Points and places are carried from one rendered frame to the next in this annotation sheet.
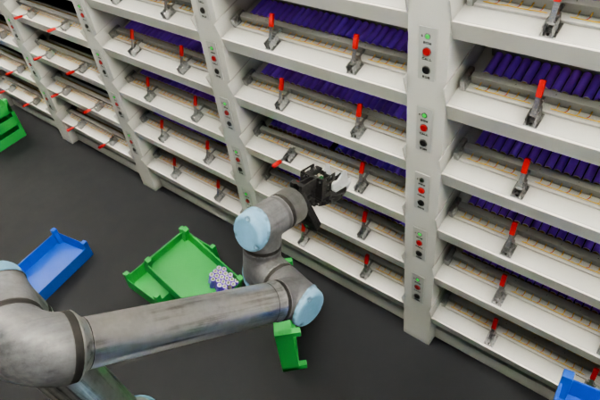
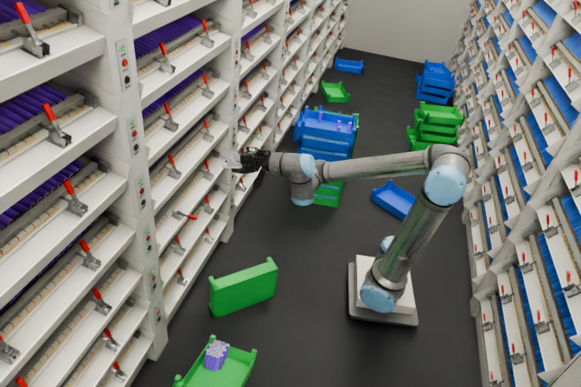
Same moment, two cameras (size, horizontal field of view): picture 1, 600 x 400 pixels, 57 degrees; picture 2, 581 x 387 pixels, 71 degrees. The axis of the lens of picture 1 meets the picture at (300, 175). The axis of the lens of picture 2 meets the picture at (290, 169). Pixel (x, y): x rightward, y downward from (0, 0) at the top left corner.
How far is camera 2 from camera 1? 2.01 m
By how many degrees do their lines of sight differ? 88
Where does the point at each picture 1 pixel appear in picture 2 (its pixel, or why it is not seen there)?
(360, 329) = (231, 263)
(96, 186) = not seen: outside the picture
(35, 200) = not seen: outside the picture
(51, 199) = not seen: outside the picture
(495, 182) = (242, 102)
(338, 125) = (200, 147)
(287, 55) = (186, 122)
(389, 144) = (217, 129)
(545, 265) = (251, 123)
